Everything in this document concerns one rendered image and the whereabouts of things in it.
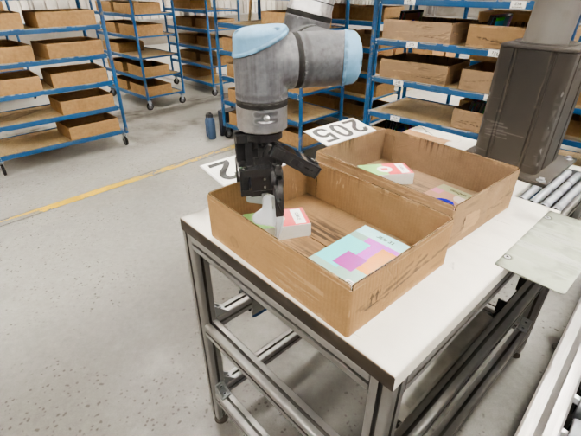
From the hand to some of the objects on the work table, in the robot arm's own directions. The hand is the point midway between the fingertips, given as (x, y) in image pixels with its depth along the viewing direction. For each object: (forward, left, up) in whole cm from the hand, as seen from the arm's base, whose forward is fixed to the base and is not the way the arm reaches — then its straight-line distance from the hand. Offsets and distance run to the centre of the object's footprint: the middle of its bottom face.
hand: (276, 222), depth 82 cm
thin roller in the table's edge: (+42, +65, 0) cm, 78 cm away
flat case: (+20, +1, 0) cm, 20 cm away
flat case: (+23, +32, 0) cm, 40 cm away
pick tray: (+10, +2, -2) cm, 11 cm away
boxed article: (0, 0, -3) cm, 3 cm away
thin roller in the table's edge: (+45, +65, 0) cm, 79 cm away
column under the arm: (+28, +76, +2) cm, 81 cm away
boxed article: (+5, +37, -1) cm, 38 cm away
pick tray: (+13, +34, -1) cm, 37 cm away
